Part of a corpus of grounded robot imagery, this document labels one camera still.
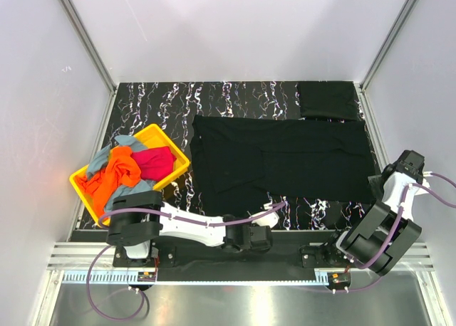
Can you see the aluminium frame post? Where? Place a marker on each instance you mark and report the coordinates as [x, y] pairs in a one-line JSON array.
[[394, 32], [81, 31]]

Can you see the yellow plastic bin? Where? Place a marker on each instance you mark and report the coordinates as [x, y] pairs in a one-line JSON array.
[[152, 137]]

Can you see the light blue grey t-shirt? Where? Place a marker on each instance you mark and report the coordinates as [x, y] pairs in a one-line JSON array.
[[100, 159]]

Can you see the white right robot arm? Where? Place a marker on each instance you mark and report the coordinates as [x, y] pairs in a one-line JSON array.
[[387, 230]]

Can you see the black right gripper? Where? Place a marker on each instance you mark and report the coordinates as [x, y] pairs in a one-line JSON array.
[[376, 180]]

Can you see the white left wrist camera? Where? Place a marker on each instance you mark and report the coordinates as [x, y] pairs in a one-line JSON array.
[[267, 217]]

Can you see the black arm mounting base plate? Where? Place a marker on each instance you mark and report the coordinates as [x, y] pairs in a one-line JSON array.
[[175, 255]]

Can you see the aluminium frame post right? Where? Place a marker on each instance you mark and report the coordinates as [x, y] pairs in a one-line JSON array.
[[394, 32]]

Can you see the red t-shirt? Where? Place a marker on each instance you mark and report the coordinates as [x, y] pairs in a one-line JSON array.
[[155, 163]]

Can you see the orange t-shirt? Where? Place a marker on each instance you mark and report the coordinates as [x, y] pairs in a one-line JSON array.
[[120, 170]]

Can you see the aluminium frame post left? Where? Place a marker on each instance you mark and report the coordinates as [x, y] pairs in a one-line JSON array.
[[81, 31]]

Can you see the folded black t-shirt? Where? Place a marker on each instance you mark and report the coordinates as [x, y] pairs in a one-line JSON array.
[[328, 99]]

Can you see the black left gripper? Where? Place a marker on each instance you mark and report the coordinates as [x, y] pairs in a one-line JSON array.
[[251, 225]]

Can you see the black t-shirt with blue logo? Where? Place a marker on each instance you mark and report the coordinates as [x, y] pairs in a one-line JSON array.
[[238, 163]]

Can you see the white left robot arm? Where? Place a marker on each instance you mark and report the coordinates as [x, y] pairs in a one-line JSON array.
[[135, 220]]

